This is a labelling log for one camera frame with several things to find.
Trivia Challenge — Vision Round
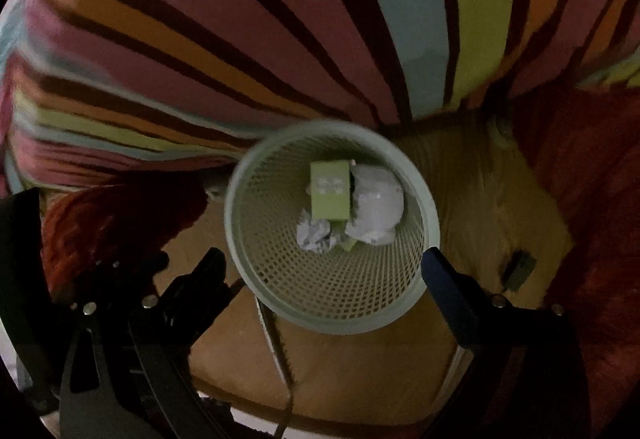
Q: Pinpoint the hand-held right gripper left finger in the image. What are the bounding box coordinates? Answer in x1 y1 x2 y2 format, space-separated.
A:
57 248 246 439

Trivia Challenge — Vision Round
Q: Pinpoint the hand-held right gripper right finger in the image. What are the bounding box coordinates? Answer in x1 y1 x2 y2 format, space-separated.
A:
421 246 593 439

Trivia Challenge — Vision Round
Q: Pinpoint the white mesh waste basket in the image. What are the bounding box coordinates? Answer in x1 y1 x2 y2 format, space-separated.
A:
223 119 442 336

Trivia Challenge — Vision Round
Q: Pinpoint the striped bed sheet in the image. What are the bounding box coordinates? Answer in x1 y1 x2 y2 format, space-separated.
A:
0 0 640 200

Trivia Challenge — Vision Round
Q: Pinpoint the white plastic packet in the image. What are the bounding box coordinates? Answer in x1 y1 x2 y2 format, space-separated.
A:
345 164 405 247

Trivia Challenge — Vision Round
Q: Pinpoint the small dark green object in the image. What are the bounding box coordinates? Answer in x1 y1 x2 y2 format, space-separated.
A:
501 249 538 292

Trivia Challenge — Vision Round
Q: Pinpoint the large green box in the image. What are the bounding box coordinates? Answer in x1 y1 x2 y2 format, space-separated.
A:
308 159 353 221

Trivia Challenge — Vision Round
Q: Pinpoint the white paper ball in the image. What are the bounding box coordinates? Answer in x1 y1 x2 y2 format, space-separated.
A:
296 218 340 254

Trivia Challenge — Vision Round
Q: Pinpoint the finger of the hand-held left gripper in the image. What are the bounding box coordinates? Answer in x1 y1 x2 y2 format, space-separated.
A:
65 251 171 315

